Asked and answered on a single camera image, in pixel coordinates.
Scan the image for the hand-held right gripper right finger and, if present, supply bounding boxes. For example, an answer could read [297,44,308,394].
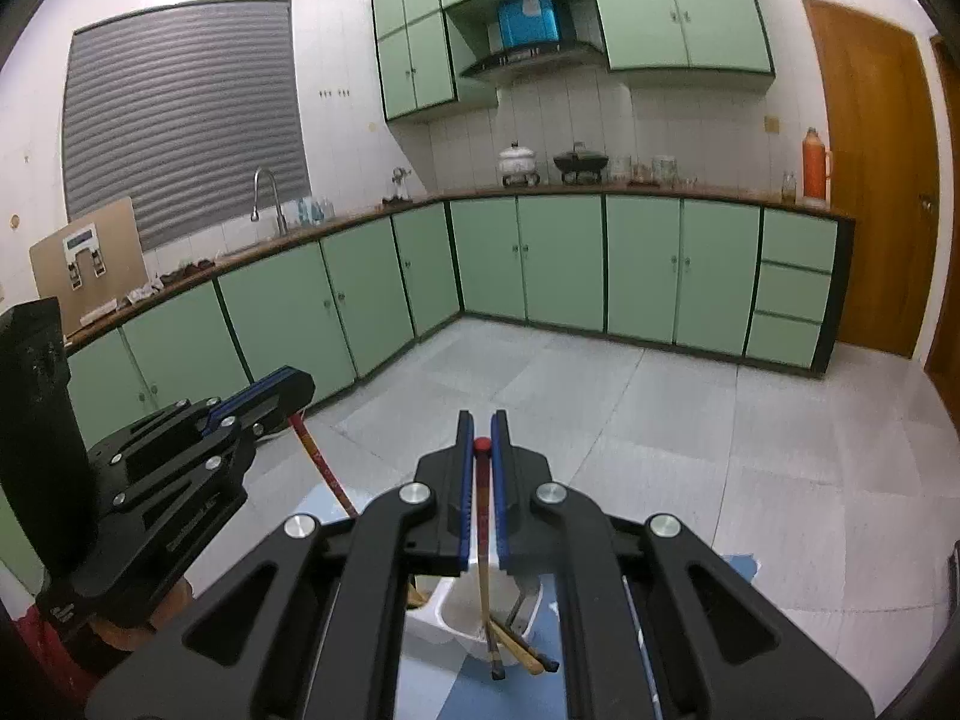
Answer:
[489,409,877,720]

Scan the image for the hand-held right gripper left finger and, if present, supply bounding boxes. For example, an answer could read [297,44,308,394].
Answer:
[84,409,478,720]

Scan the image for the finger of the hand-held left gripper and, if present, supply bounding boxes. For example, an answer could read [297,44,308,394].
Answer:
[88,366,295,467]
[109,371,317,515]

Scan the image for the red capped chopstick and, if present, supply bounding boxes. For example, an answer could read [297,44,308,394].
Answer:
[472,435,502,646]

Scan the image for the red patterned chopstick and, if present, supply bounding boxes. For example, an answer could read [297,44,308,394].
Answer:
[288,410,360,521]

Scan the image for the white translucent plastic container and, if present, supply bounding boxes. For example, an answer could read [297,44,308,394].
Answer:
[405,551,545,670]

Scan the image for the person's left hand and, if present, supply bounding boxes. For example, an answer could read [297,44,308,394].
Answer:
[96,574,194,650]

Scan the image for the wooden chopstick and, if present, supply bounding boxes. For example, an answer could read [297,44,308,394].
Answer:
[495,619,545,677]

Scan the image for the white scale device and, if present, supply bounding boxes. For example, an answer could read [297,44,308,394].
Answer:
[63,224,107,294]

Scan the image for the brown cardboard board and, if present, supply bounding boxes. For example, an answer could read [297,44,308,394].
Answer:
[28,196,149,336]

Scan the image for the chrome sink faucet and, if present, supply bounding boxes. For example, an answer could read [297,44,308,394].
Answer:
[250,167,290,238]

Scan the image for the green base kitchen cabinets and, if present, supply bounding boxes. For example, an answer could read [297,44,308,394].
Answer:
[0,191,857,593]

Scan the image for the grey window shutter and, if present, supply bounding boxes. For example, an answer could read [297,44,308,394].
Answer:
[61,0,313,253]

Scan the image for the white lidded pot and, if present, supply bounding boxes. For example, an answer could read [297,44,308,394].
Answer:
[496,140,542,188]

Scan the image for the black wok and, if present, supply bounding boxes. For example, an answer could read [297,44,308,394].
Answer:
[552,140,611,185]

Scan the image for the green drawer unit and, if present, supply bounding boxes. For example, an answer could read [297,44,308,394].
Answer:
[742,205,840,374]

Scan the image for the range hood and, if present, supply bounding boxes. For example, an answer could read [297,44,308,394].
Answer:
[458,40,605,84]

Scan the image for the blue appliance box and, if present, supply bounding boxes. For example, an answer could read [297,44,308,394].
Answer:
[496,0,564,50]

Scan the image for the orange thermos flask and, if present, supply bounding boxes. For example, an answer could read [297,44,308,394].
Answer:
[800,127,834,204]

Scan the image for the wooden door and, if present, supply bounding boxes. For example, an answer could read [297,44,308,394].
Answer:
[923,33,960,422]
[800,0,943,359]

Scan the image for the green wall cabinets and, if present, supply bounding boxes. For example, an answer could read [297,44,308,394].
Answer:
[371,0,776,123]

